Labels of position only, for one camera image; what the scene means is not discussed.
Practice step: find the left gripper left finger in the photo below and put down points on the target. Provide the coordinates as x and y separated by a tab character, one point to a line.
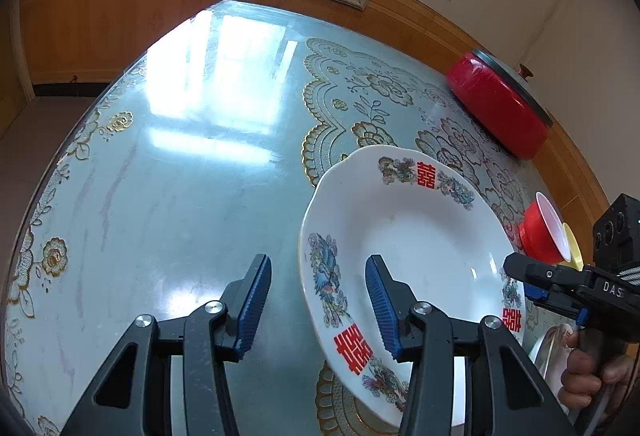
218	332

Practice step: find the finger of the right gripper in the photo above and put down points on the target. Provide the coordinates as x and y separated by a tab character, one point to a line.
557	302
542	280

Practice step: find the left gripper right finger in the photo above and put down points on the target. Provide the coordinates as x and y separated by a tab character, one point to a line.
421	334

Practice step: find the red plastic bowl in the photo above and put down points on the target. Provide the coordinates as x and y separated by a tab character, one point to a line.
542	232

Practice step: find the yellow plastic bowl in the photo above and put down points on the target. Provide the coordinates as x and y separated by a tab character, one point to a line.
572	248

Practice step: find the stainless steel bowl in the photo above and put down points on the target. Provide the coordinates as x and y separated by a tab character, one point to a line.
550	355

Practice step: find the white double-happiness plate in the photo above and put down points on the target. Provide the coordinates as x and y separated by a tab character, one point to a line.
434	232

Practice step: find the person's right hand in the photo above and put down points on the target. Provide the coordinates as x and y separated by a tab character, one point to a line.
580	382

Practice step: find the red electric cooking pot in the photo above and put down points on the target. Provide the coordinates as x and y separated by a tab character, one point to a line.
499	98

